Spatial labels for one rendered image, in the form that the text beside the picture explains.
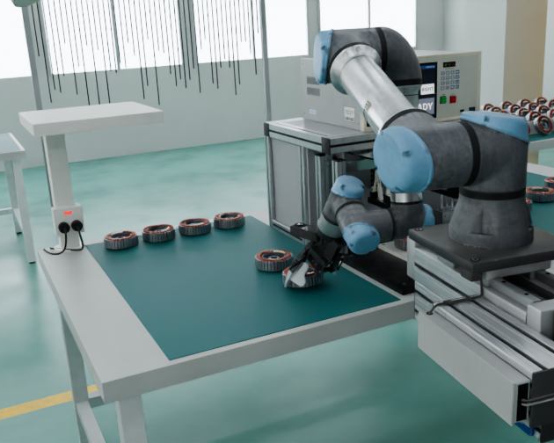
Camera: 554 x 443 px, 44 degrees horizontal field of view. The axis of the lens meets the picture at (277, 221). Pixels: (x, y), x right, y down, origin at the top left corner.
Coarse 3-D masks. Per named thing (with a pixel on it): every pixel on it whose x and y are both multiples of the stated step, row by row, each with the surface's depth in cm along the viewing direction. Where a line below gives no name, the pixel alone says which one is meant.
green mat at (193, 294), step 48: (192, 240) 227; (240, 240) 225; (288, 240) 222; (144, 288) 188; (192, 288) 186; (240, 288) 184; (288, 288) 182; (336, 288) 181; (192, 336) 157; (240, 336) 156
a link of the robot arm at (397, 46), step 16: (384, 32) 148; (400, 48) 148; (400, 64) 149; (416, 64) 151; (400, 80) 150; (416, 80) 151; (416, 96) 153; (384, 208) 159; (400, 208) 157; (416, 208) 156; (400, 224) 156; (416, 224) 157; (432, 224) 158
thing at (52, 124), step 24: (24, 120) 202; (48, 120) 190; (72, 120) 189; (96, 120) 191; (120, 120) 194; (144, 120) 198; (48, 144) 213; (48, 168) 217; (72, 192) 220; (72, 216) 217; (72, 240) 224
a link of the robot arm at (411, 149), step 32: (320, 32) 147; (352, 32) 147; (320, 64) 146; (352, 64) 140; (384, 64) 148; (352, 96) 137; (384, 96) 128; (384, 128) 121; (416, 128) 115; (448, 128) 116; (384, 160) 118; (416, 160) 112; (448, 160) 114; (416, 192) 118
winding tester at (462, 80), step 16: (304, 64) 225; (432, 64) 204; (464, 64) 209; (480, 64) 212; (304, 80) 227; (448, 80) 208; (464, 80) 211; (480, 80) 213; (304, 96) 229; (320, 96) 219; (336, 96) 210; (448, 96) 209; (464, 96) 212; (304, 112) 230; (320, 112) 221; (336, 112) 212; (352, 112) 203; (448, 112) 211; (352, 128) 205; (368, 128) 199
